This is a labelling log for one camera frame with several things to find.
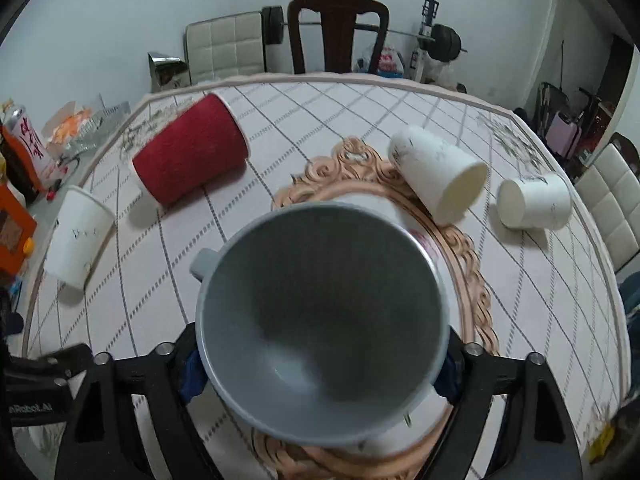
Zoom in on silver metal box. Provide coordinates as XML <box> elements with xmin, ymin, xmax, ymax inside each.
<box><xmin>147</xmin><ymin>51</ymin><xmax>191</xmax><ymax>94</ymax></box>

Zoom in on yellow object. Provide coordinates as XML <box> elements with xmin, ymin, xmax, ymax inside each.
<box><xmin>589</xmin><ymin>421</ymin><xmax>617</xmax><ymax>465</ymax></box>

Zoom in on grey ceramic mug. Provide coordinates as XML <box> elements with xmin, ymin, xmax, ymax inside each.
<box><xmin>189</xmin><ymin>201</ymin><xmax>451</xmax><ymax>449</ymax></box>

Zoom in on orange snack packets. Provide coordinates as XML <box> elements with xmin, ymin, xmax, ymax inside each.
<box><xmin>41</xmin><ymin>101</ymin><xmax>103</xmax><ymax>158</ymax></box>

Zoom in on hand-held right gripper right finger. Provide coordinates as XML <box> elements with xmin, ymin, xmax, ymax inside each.
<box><xmin>419</xmin><ymin>325</ymin><xmax>584</xmax><ymax>480</ymax></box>

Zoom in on black weight rack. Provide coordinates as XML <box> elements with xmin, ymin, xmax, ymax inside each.
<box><xmin>407</xmin><ymin>0</ymin><xmax>441</xmax><ymax>83</ymax></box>

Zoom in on person's leg in blue jeans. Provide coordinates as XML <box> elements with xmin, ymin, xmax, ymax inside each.
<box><xmin>616</xmin><ymin>271</ymin><xmax>640</xmax><ymax>322</ymax></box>

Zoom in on pink suitcase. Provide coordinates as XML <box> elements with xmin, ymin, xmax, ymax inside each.
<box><xmin>547</xmin><ymin>111</ymin><xmax>585</xmax><ymax>158</ymax></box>

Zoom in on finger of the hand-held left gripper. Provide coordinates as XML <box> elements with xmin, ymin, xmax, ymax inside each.
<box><xmin>9</xmin><ymin>343</ymin><xmax>96</xmax><ymax>387</ymax></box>

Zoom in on red and white carton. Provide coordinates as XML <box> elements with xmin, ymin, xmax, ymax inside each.
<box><xmin>1</xmin><ymin>104</ymin><xmax>57</xmax><ymax>183</ymax></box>

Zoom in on orange box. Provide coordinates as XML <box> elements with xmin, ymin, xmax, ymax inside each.
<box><xmin>0</xmin><ymin>184</ymin><xmax>39</xmax><ymax>277</ymax></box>

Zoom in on red paper cup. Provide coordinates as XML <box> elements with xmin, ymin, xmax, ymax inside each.
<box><xmin>131</xmin><ymin>93</ymin><xmax>250</xmax><ymax>207</ymax></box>

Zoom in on white paper cup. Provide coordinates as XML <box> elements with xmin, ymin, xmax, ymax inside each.
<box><xmin>388</xmin><ymin>125</ymin><xmax>489</xmax><ymax>225</ymax></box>
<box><xmin>496</xmin><ymin>172</ymin><xmax>572</xmax><ymax>230</ymax></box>
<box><xmin>44</xmin><ymin>185</ymin><xmax>117</xmax><ymax>291</ymax></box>

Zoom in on beige padded chair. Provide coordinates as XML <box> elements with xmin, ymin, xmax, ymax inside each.
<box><xmin>184</xmin><ymin>11</ymin><xmax>267</xmax><ymax>87</ymax></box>
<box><xmin>574</xmin><ymin>141</ymin><xmax>640</xmax><ymax>275</ymax></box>

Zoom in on white cup with red print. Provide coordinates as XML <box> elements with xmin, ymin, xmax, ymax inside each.
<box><xmin>320</xmin><ymin>191</ymin><xmax>467</xmax><ymax>457</ymax></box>

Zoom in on barbell with black plates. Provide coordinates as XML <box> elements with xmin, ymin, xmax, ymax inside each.
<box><xmin>261</xmin><ymin>6</ymin><xmax>468</xmax><ymax>62</ymax></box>

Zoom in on dark wooden chair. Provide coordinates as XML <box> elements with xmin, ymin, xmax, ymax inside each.
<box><xmin>287</xmin><ymin>0</ymin><xmax>391</xmax><ymax>76</ymax></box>

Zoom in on red and white plastic bag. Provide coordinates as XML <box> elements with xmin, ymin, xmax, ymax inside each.
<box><xmin>357</xmin><ymin>45</ymin><xmax>407</xmax><ymax>80</ymax></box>

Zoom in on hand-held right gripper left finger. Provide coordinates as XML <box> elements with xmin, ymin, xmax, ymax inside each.
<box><xmin>54</xmin><ymin>322</ymin><xmax>224</xmax><ymax>480</ymax></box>

